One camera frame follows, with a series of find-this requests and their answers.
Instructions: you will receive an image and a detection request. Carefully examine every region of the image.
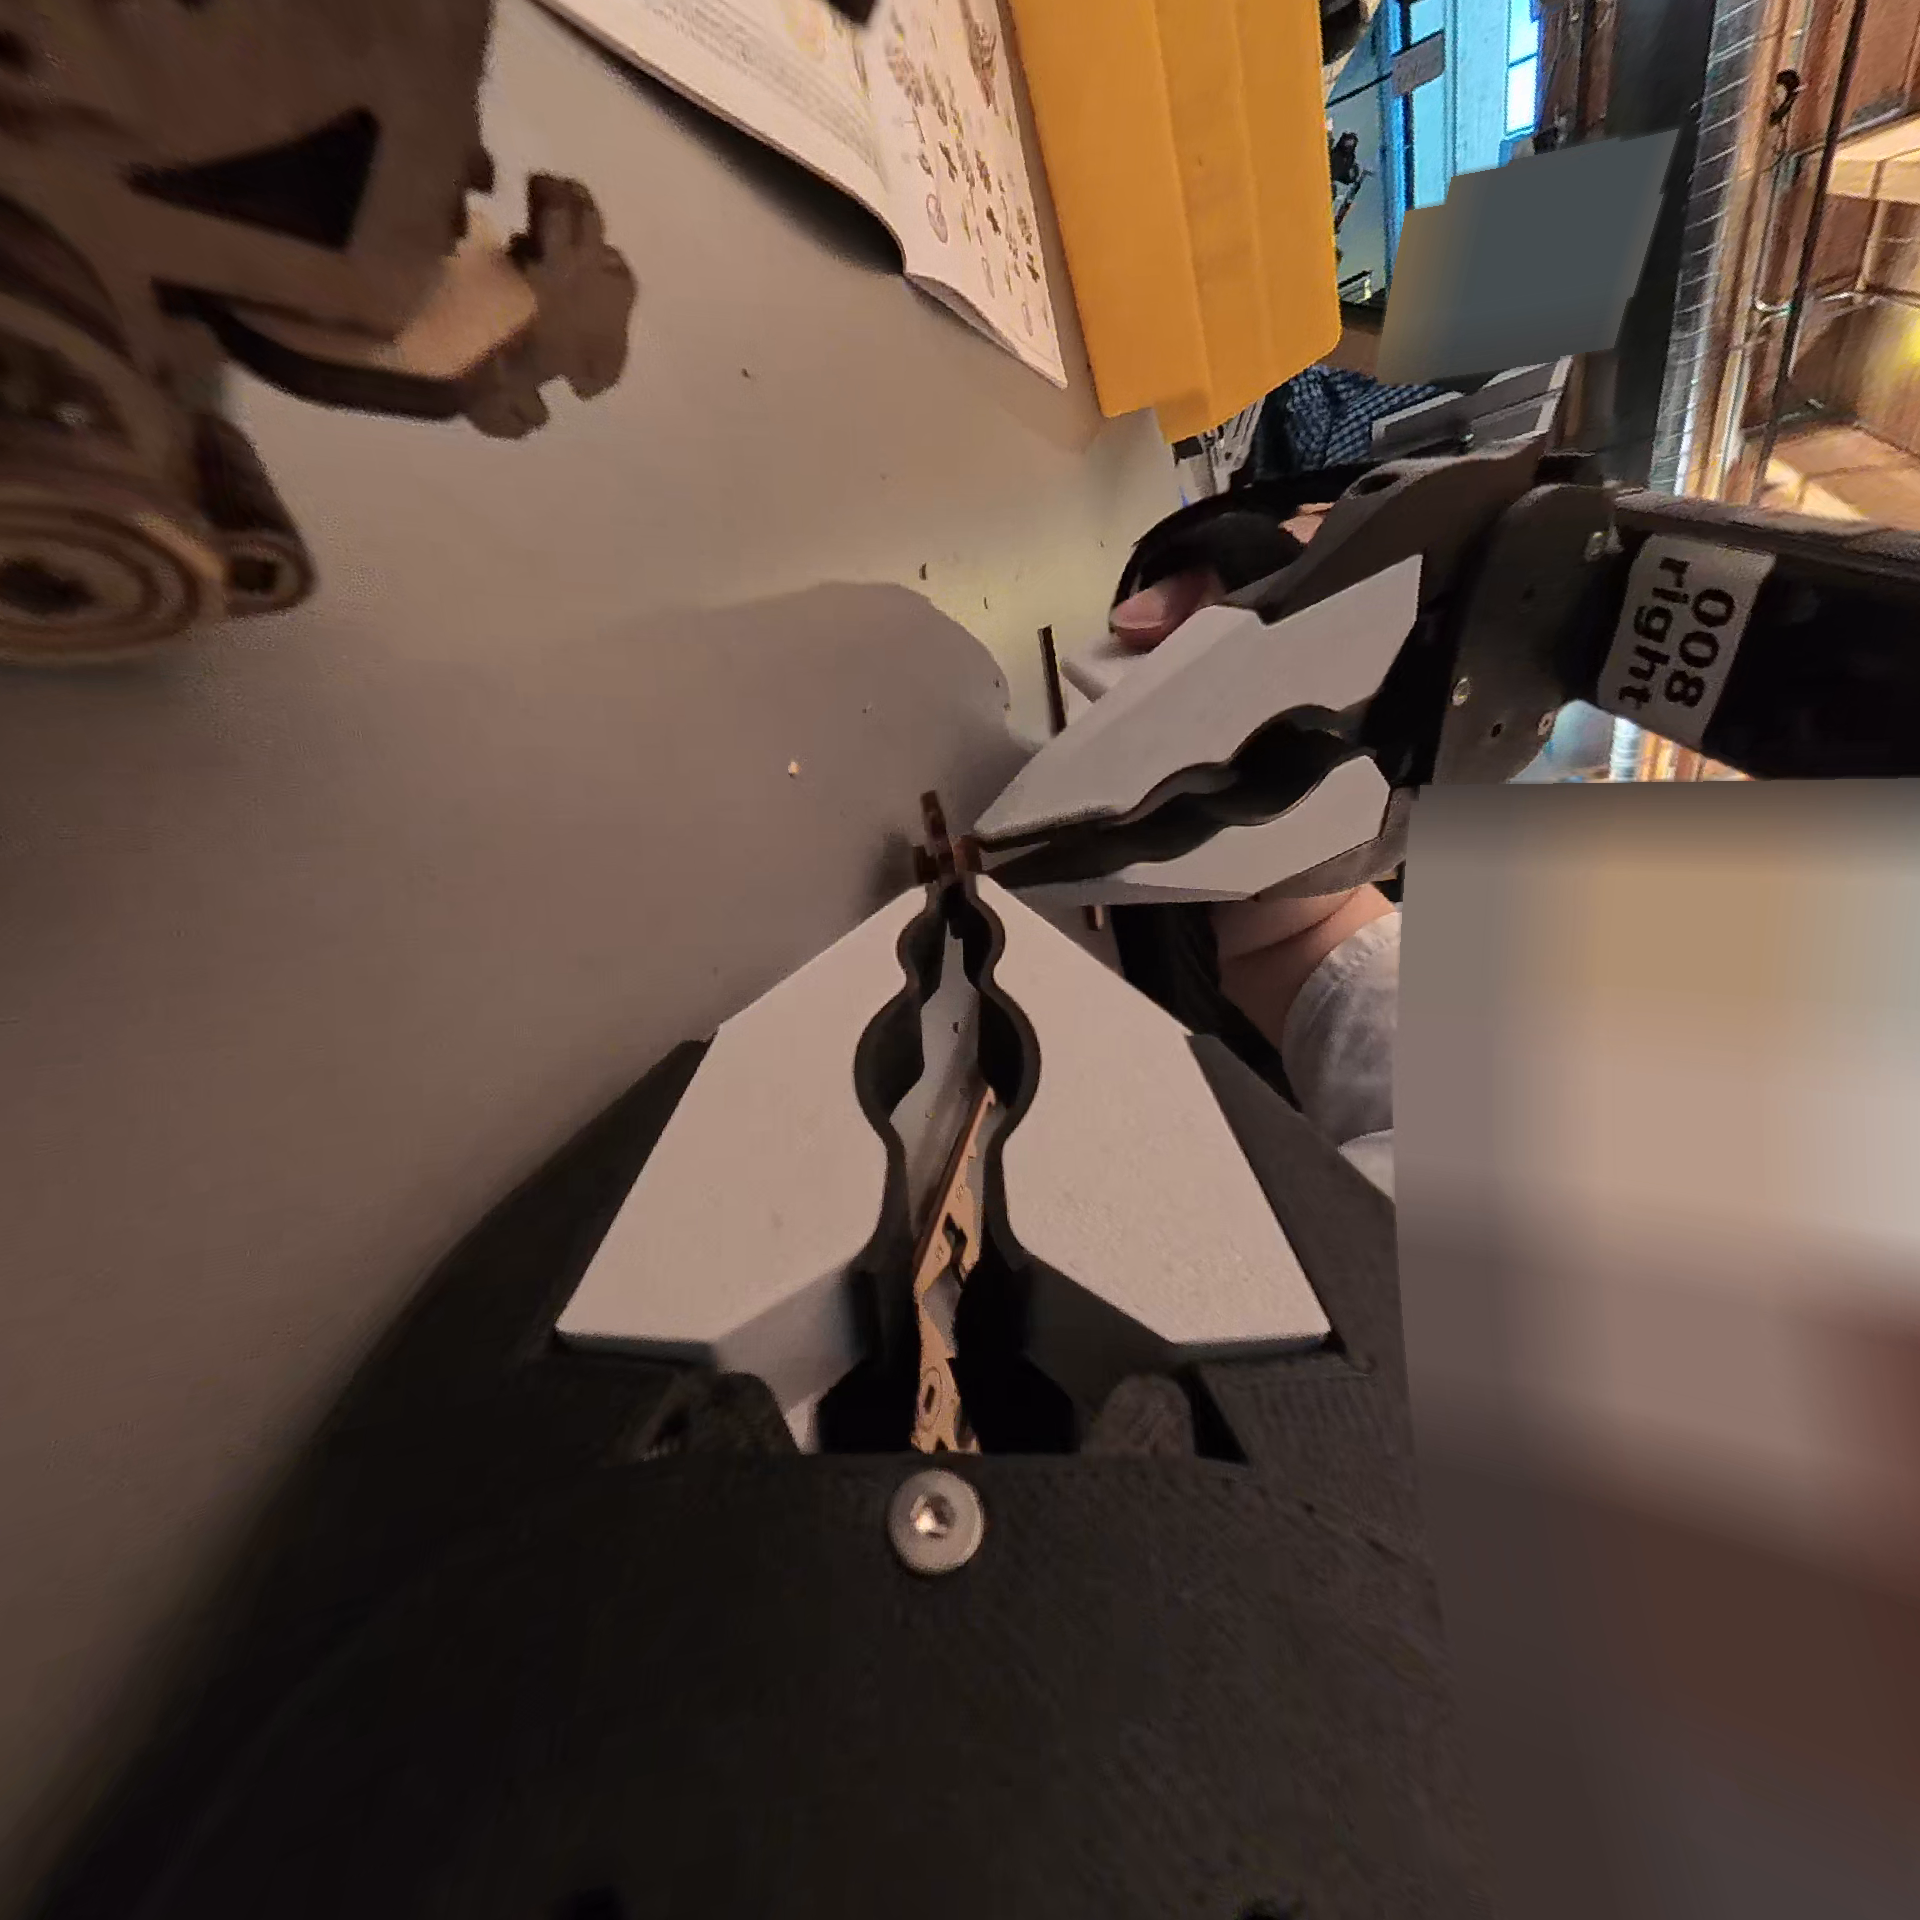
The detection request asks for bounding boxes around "wooden model assembly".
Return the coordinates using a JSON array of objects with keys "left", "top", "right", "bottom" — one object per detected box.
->
[{"left": 0, "top": 0, "right": 640, "bottom": 662}]

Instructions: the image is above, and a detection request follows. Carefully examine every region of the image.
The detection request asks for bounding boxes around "person's right hand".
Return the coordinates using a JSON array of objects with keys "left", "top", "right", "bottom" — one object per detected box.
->
[{"left": 1110, "top": 570, "right": 1211, "bottom": 649}]

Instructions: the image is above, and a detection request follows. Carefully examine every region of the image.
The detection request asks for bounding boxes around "white illustrated instruction booklet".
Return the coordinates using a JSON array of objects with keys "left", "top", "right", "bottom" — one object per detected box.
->
[{"left": 540, "top": 0, "right": 1071, "bottom": 390}]

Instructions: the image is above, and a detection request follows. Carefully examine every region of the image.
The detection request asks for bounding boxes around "small dark wooden gear assembly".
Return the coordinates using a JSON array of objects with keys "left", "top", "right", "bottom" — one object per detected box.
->
[{"left": 912, "top": 791, "right": 984, "bottom": 901}]

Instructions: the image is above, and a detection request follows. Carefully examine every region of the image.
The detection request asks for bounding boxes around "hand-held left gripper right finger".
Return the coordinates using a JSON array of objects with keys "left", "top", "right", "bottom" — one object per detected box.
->
[{"left": 961, "top": 873, "right": 1334, "bottom": 1374}]

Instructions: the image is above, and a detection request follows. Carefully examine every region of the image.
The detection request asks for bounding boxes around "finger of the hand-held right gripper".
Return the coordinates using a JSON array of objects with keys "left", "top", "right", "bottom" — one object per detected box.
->
[
  {"left": 982, "top": 750, "right": 1416, "bottom": 905},
  {"left": 972, "top": 553, "right": 1428, "bottom": 846}
]

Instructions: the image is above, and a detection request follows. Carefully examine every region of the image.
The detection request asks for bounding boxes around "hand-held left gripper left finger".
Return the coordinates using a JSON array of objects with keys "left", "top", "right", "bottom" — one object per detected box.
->
[{"left": 554, "top": 881, "right": 954, "bottom": 1374}]

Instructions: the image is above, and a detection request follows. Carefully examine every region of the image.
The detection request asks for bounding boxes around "yellow plastic bin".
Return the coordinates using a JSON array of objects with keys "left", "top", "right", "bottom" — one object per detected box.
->
[{"left": 1004, "top": 0, "right": 1344, "bottom": 440}]

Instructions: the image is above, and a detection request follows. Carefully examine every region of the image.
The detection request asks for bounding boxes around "white shirt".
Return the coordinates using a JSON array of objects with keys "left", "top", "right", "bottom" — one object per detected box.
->
[{"left": 1274, "top": 912, "right": 1405, "bottom": 1187}]

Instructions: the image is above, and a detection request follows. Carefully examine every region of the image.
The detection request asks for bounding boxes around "laser-cut wooden parts sheet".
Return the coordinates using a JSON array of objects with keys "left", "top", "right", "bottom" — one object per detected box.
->
[{"left": 906, "top": 1091, "right": 1004, "bottom": 1458}]

